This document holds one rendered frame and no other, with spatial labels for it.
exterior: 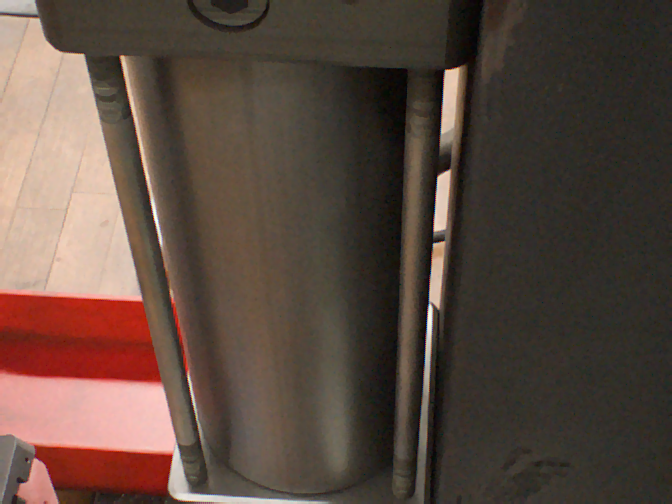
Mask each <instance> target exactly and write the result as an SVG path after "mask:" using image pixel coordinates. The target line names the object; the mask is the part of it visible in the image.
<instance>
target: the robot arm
mask: <svg viewBox="0 0 672 504"><path fill-rule="evenodd" d="M34 456H35V448H34V446H33V445H31V444H29V443H28V442H26V441H24V440H22V439H21V438H19V437H17V436H16V435H14V434H5V435H0V504H59V502H58V500H57V497H56V494H55V491H54V489H53V486H52V483H51V481H50V478H49V475H48V472H47V470H46V467H45V465H44V464H43V463H42V462H40V461H39V460H37V459H35V458H34Z"/></svg>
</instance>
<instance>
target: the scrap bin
mask: <svg viewBox="0 0 672 504"><path fill-rule="evenodd" d="M5 434H14V435H16V436H17V437H19V438H21V439H22V440H24V441H26V442H28V443H29V444H31V445H33V446H34V448H35V456H34V458H35V459H37V460H39V461H40V462H42V463H43V464H44V465H45V467H46V470H47V472H48V475H49V478H50V481H51V483H52V486H53V489H61V490H76V491H91V492H106V493H121V494H135V495H150V496H165V497H168V495H167V484H168V479H169V473H170V468H171V463H172V457H173V452H174V446H175V441H176V438H175V434H174V430H173V426H172V422H171V417H170V413H169V409H168V405H167V401H166V397H165V392H164V388H163V384H162V380H161V376H160V372H159V367H158V363H157V359H156V355H155V351H154V347H153V342H152V338H151V334H150V330H149V326H148V322H147V317H146V313H145V309H144V305H143V301H142V297H141V296H123V295H106V294H88V293H71V292H54V291H36V290H19V289H1V288H0V435H5Z"/></svg>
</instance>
